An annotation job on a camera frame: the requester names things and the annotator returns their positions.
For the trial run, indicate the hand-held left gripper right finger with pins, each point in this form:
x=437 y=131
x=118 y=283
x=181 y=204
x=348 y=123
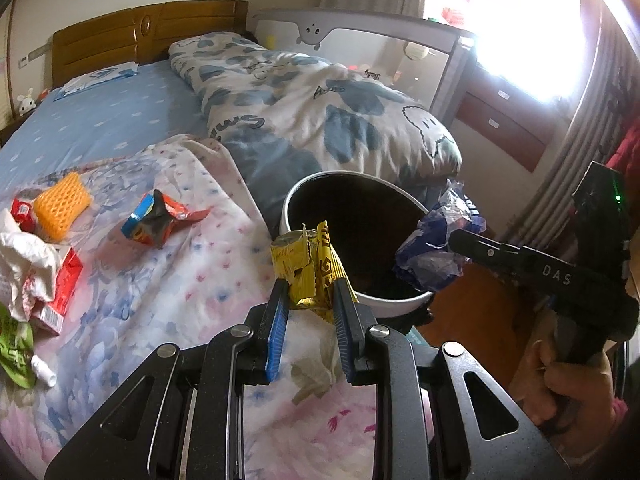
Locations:
x=345 y=332

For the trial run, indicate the light blue bed sheet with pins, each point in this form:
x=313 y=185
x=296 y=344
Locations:
x=100 y=120

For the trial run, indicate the striped grey curtain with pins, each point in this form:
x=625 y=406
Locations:
x=580 y=125

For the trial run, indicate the wooden headboard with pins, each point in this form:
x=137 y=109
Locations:
x=165 y=25

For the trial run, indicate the floral pink blanket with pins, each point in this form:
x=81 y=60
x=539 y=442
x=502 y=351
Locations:
x=165 y=300

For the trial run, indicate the blue plastic wrapper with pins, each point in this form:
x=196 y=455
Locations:
x=435 y=255

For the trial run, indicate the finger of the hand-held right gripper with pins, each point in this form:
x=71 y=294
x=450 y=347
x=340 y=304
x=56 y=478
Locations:
x=482 y=250

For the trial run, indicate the white paper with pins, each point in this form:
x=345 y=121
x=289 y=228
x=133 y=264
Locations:
x=25 y=260

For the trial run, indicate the orange foam fruit net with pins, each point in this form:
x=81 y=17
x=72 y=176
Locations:
x=60 y=205

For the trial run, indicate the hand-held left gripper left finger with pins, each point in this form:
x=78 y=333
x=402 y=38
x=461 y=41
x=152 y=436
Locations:
x=276 y=332

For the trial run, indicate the white round bin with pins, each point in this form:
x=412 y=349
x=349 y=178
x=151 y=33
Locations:
x=365 y=240

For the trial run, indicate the blue and white pillow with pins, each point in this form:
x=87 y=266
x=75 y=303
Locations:
x=95 y=80

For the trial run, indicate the white plush rabbit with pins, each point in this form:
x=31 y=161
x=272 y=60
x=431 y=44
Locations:
x=27 y=101

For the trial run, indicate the small red packet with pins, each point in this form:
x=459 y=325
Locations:
x=22 y=212

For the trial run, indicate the red drink carton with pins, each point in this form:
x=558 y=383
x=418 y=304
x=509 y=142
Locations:
x=62 y=285

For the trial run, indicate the brown drawer cabinet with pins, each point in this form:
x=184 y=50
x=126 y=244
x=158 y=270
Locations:
x=505 y=110

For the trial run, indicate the green spout pouch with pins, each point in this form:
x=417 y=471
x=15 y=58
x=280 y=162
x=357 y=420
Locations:
x=15 y=350

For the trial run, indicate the red hanging garment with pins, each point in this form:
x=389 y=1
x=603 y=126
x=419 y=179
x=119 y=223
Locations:
x=631 y=147

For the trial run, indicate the person's right hand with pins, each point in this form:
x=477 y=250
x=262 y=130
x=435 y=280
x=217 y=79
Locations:
x=575 y=390

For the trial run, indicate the white quilt with blue hearts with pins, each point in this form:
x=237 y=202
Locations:
x=310 y=110

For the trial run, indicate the yellow snack wrapper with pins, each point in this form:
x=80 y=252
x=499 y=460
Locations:
x=305 y=270

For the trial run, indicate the orange and blue snack packet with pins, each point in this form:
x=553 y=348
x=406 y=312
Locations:
x=150 y=222

